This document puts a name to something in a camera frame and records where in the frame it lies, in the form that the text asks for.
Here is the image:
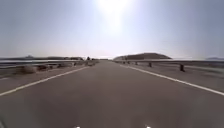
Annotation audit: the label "dark hill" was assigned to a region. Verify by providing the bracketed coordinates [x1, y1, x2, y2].
[113, 52, 172, 61]

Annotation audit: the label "metal guardrail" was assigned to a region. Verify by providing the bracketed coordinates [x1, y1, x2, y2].
[113, 58, 224, 73]
[0, 59, 100, 75]

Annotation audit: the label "dry roadside bushes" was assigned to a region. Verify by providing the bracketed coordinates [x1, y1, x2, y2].
[15, 59, 98, 75]

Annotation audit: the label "distant low hills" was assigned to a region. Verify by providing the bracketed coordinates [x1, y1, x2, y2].
[0, 54, 85, 61]

